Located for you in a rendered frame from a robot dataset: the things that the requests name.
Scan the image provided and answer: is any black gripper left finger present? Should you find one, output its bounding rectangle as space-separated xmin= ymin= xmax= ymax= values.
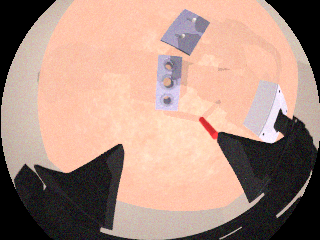
xmin=33 ymin=144 xmax=125 ymax=231

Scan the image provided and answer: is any red peg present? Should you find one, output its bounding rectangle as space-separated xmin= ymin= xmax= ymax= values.
xmin=199 ymin=116 xmax=217 ymax=140

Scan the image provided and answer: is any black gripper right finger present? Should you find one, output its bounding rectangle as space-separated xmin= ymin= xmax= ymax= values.
xmin=216 ymin=129 xmax=295 ymax=204

